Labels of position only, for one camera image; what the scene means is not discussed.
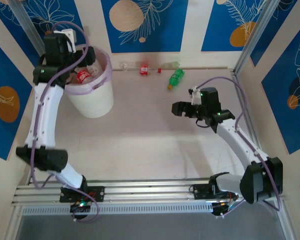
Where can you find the green plastic bottle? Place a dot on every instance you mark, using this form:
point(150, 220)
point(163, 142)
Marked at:
point(176, 78)

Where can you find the white bin with pink liner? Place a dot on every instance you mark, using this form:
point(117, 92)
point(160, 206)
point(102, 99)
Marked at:
point(97, 100)

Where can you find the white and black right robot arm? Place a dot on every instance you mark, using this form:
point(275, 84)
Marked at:
point(240, 142)

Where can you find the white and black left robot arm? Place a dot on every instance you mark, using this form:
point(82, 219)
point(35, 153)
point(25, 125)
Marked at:
point(43, 112)

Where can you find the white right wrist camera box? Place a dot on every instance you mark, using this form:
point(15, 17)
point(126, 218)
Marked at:
point(195, 96)

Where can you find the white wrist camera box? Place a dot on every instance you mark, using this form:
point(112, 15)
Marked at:
point(195, 96)
point(67, 35)

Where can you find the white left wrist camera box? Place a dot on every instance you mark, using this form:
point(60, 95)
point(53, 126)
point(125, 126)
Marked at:
point(67, 35)

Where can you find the aluminium side rail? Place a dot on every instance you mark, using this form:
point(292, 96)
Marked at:
point(240, 92)

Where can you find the aluminium frame post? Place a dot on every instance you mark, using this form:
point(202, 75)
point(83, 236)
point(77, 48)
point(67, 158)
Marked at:
point(252, 35)
point(27, 25)

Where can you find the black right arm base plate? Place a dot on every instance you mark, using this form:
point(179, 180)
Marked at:
point(200, 191)

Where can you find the aluminium mounting rail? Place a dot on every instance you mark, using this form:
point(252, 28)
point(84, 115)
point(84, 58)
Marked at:
point(145, 190)

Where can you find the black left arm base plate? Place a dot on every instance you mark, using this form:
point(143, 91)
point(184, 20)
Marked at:
point(97, 193)

